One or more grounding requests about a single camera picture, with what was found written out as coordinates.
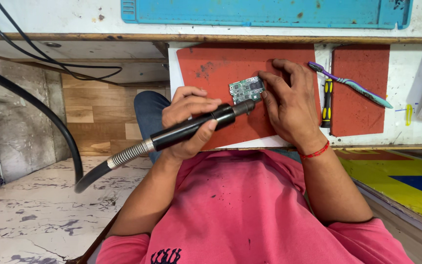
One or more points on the person's right hand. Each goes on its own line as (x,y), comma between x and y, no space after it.
(295,110)

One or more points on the person's left hand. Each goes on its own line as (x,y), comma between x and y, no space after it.
(176,117)

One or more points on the green circuit board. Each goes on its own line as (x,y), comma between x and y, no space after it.
(245,90)

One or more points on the blue jeans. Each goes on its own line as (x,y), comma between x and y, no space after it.
(150,113)

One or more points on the black and yellow screwdriver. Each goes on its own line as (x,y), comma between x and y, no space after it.
(327,106)

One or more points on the large red work mat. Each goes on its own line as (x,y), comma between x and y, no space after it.
(218,73)

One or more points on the purple and teal toothbrush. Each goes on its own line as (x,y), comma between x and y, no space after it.
(354,85)

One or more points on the small red work mat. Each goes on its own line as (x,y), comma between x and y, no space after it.
(359,91)

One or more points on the blue silicone repair mat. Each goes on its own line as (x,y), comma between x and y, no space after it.
(262,13)

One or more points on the pink shirt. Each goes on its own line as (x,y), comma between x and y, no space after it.
(247,212)

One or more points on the yellow and blue printed banner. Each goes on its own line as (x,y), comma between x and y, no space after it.
(397,176)

